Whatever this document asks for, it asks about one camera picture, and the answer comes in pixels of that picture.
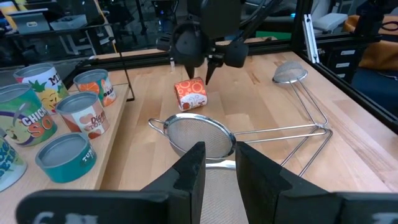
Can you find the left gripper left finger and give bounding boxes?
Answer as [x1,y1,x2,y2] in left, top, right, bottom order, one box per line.
[15,141,207,224]

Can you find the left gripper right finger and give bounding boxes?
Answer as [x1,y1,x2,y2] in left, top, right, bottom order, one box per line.
[234,141,398,224]

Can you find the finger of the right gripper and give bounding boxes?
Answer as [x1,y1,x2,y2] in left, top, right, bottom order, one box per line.
[184,63,199,80]
[204,55,225,86]

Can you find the red and white can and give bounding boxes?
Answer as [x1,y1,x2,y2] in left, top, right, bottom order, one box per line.
[173,77,208,112]

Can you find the orange fruit can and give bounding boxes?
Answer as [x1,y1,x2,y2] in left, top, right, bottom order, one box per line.
[73,68,118,108]

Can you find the short teal tuna can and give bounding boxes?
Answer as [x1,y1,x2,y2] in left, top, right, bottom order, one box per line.
[35,133,98,184]

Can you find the diced tomatoes can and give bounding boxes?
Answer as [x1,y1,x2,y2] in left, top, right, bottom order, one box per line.
[55,91,111,140]

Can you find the mixed fruit pineapple can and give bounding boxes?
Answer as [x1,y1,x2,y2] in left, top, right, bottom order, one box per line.
[12,63,70,114]

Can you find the mixed vegetables can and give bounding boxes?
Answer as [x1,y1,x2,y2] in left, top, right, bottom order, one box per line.
[0,133,28,193]

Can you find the chicken soup can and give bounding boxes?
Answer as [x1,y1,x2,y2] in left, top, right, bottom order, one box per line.
[0,83,58,147]

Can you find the wooden shelf with black legs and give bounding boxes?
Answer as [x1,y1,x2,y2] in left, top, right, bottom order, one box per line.
[0,36,136,224]

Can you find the large metal mesh strainer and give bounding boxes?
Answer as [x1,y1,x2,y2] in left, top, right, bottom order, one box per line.
[198,128,333,224]

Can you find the medium metal mesh strainer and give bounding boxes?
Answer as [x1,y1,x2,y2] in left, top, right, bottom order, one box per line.
[147,112,330,162]

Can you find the green panel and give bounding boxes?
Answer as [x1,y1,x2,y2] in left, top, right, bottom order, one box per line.
[254,30,293,40]

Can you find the small metal mesh strainer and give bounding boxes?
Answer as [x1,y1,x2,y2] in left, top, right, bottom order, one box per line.
[272,60,330,127]

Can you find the black labelled cabinet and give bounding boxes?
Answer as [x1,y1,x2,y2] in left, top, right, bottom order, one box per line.
[323,43,355,82]

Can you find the white plastic box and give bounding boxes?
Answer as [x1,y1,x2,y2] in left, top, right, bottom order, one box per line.
[312,12,345,32]

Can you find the grey box with label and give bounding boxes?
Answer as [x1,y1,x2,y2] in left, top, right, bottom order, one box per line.
[11,8,50,34]

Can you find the tan leather bag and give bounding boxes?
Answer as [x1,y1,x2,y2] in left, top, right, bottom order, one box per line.
[343,14,398,71]

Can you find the black aluminium table frame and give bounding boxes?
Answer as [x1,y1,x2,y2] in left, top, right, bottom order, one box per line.
[62,0,398,127]

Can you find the silver metal bracket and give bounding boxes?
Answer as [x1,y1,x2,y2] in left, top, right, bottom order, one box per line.
[302,14,320,65]

